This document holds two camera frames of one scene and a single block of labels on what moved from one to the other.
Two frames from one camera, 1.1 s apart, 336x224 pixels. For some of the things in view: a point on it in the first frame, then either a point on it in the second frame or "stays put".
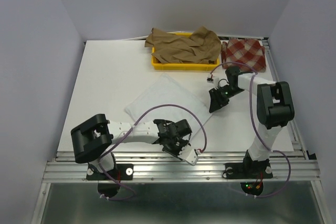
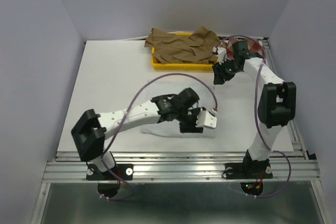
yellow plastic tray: [208, 65] stays put
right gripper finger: [217, 100] -> [220, 75]
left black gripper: [183, 143] -> [189, 128]
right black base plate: [248, 170] stays put
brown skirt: [203, 45] stays put
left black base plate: [121, 172] stays put
